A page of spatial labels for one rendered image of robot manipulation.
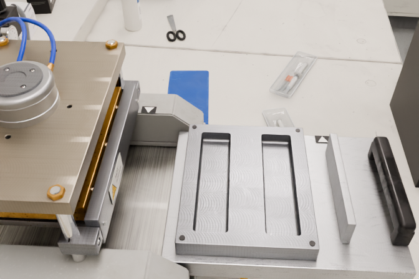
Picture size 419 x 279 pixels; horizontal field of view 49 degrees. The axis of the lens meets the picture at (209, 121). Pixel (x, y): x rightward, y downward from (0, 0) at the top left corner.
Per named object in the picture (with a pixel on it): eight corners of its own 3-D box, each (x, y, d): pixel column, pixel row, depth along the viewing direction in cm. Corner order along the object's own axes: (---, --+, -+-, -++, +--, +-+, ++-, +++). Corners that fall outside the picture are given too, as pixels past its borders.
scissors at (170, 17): (187, 40, 128) (187, 38, 127) (168, 42, 127) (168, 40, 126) (178, 15, 138) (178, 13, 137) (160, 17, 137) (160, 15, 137)
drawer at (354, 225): (162, 278, 56) (157, 242, 51) (180, 148, 72) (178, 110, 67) (407, 289, 55) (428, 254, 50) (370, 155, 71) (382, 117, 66)
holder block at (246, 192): (175, 254, 54) (174, 242, 52) (189, 135, 69) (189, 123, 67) (316, 261, 53) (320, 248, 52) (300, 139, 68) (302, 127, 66)
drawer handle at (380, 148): (391, 245, 55) (401, 226, 52) (366, 153, 66) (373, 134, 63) (409, 246, 55) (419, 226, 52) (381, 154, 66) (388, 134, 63)
